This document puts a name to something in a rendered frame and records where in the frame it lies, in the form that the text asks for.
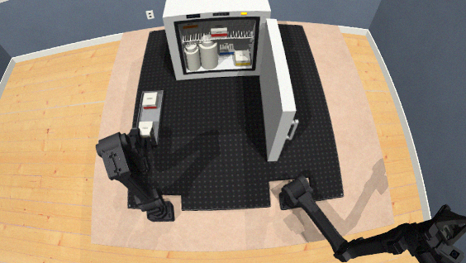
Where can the white cardboard cryo box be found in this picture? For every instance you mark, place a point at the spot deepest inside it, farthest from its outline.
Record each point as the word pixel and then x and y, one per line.
pixel 145 128

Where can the white cardboard box with label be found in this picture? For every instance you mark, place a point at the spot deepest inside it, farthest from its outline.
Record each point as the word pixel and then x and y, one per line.
pixel 150 101

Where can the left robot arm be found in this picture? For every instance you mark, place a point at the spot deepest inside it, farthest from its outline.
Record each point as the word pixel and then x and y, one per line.
pixel 114 152

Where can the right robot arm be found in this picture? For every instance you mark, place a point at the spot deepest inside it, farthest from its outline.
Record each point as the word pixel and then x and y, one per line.
pixel 363 247

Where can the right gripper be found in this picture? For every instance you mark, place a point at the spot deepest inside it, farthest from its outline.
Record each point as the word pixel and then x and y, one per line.
pixel 445 227

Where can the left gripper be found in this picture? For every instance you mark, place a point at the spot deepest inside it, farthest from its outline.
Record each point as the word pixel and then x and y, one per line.
pixel 152 138

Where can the white cardboard box with yellow band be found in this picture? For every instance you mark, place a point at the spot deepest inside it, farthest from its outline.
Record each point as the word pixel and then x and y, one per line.
pixel 242 58

